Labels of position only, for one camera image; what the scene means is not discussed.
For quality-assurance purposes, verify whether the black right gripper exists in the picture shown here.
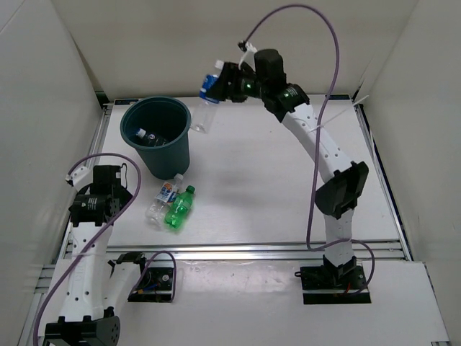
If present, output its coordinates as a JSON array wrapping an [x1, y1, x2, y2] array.
[[204, 63, 267, 105]]

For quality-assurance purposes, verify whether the clear unlabelled plastic bottle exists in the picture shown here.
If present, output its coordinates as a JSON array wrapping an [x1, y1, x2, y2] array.
[[135, 128, 169, 147]]

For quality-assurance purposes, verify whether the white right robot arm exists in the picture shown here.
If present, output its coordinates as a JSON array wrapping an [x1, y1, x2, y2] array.
[[205, 49, 369, 288]]

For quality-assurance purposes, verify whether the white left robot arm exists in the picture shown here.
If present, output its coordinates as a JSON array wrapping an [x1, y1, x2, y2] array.
[[44, 165, 151, 345]]

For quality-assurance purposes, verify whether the dark green plastic bin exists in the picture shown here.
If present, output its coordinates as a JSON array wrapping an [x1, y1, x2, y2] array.
[[120, 97, 192, 180]]

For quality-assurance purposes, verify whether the clear bottle orange blue label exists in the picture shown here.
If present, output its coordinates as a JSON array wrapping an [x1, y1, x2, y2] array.
[[146, 174, 184, 228]]

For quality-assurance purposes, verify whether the green plastic soda bottle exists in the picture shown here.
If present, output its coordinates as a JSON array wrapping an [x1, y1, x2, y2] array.
[[164, 185, 195, 230]]

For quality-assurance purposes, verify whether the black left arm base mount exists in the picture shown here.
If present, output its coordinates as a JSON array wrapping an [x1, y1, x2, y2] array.
[[127, 250, 177, 303]]

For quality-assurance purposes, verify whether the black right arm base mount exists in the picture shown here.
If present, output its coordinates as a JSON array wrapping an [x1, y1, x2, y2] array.
[[295, 265, 372, 305]]

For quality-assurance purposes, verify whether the aluminium table frame rail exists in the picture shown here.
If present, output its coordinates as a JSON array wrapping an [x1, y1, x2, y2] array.
[[17, 93, 451, 346]]

